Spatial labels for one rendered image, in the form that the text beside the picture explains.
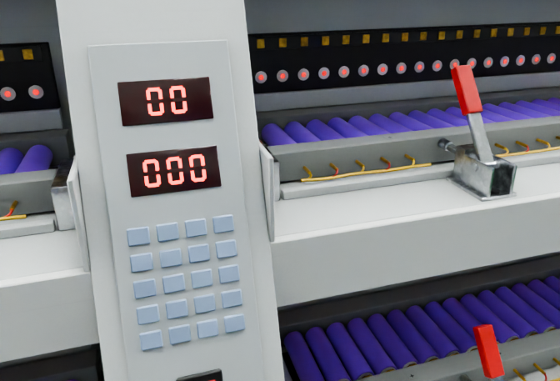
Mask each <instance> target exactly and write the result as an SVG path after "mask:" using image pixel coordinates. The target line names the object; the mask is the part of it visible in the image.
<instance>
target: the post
mask: <svg viewBox="0 0 560 381"><path fill-rule="evenodd" d="M56 4H57V17H58V24H59V30H60V37H61V44H62V55H63V62H64V69H65V76H66V83H67V95H68V101H69V108H70V114H71V121H72V134H73V140H74V147H75V154H76V160H77V172H78V179H79V186H80V193H81V199H82V211H83V218H84V224H85V231H86V238H87V250H88V257H89V263H90V270H91V277H92V289H93V296H94V303H95V309H96V315H97V328H98V335H99V341H100V348H101V355H102V366H103V373H104V380H105V381H129V378H128V366H127V360H126V353H125V346H124V339H123V326H122V320H121V313H120V306H119V299H118V286H117V280H116V273H115V266H114V259H113V247H112V240H111V234H110V227H109V220H108V207H107V200H106V194H105V187H104V180H103V167H102V160H101V154H100V147H99V140H98V128H97V121H96V114H95V107H94V101H93V88H92V81H91V74H90V67H89V61H88V48H87V46H88V45H107V44H126V43H165V42H184V41H204V40H223V39H227V44H228V51H229V59H230V67H231V74H232V89H233V96H234V104H235V112H236V119H237V134H238V142H239V150H240V158H241V165H242V180H243V187H244V195H245V203H246V210H247V225H248V232H249V240H250V249H251V256H252V270H253V278H254V286H255V294H256V301H257V315H258V323H259V331H260V339H261V346H262V361H263V369H264V377H265V381H285V379H284V372H283V356H282V349H281V341H280V333H279V325H278V311H277V302H276V294H275V287H274V278H273V264H272V256H271V248H270V240H269V232H268V217H267V210H266V202H265V194H264V186H263V171H262V164H261V155H260V147H259V140H258V125H257V117H256V109H255V102H254V93H253V79H252V70H251V63H250V55H249V47H248V32H247V24H246V17H245V8H244V1H243V0H56Z"/></svg>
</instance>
